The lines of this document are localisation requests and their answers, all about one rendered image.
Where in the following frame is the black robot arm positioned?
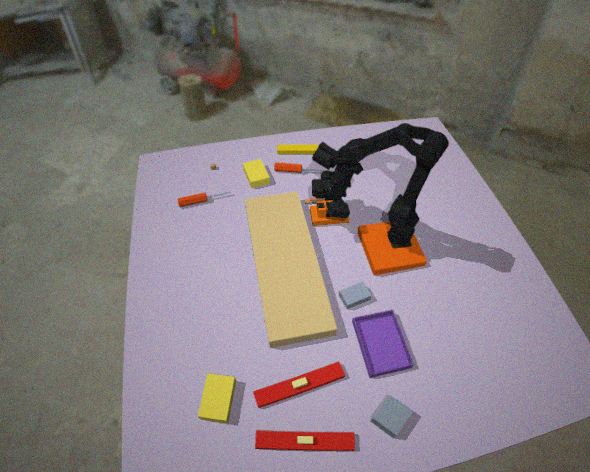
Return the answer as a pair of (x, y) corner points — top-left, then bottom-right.
(312, 123), (449, 248)

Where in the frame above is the tan wooden panel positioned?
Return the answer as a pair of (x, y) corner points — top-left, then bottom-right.
(245, 191), (337, 348)

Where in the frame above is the red flat bar with yellow centre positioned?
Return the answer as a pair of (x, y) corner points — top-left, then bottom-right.
(254, 362), (345, 408)
(255, 430), (355, 451)

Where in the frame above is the purple rectangular tray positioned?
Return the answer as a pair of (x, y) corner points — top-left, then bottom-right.
(352, 309), (414, 378)

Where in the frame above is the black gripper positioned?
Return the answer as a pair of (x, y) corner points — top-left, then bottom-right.
(321, 171), (352, 218)

